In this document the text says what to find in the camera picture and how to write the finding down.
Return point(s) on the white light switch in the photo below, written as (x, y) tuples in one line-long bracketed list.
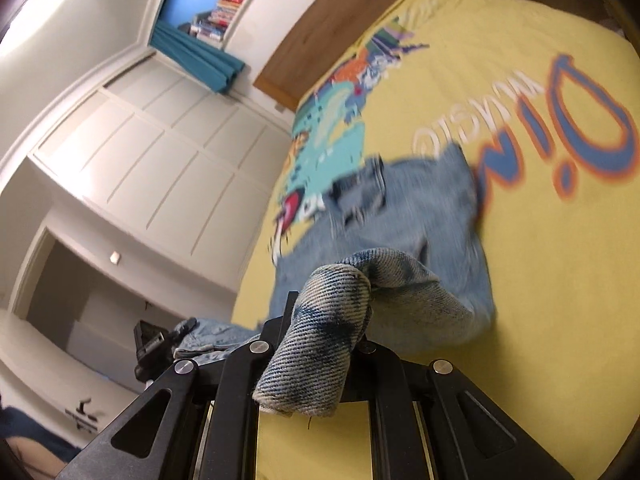
[(115, 257)]

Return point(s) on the row of books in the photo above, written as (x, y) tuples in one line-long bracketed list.
[(235, 0)]

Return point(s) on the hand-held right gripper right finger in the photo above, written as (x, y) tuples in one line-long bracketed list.
[(380, 375)]

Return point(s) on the teal curtain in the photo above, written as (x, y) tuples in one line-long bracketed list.
[(200, 55)]

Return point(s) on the white wardrobe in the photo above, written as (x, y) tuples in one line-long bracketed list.
[(165, 160)]

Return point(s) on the person's dark blue clothing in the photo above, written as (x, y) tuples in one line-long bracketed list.
[(35, 425)]

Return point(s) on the blue denim jacket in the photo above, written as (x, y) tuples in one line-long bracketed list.
[(415, 240)]

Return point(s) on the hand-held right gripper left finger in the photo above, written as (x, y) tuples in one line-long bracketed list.
[(250, 360)]

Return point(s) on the white cabinet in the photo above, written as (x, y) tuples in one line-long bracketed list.
[(50, 370)]

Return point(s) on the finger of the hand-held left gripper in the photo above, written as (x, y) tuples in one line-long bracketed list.
[(182, 332)]

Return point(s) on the yellow printed blanket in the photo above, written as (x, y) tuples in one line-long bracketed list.
[(550, 285)]

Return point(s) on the wooden bed headboard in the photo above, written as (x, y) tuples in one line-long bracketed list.
[(320, 45)]

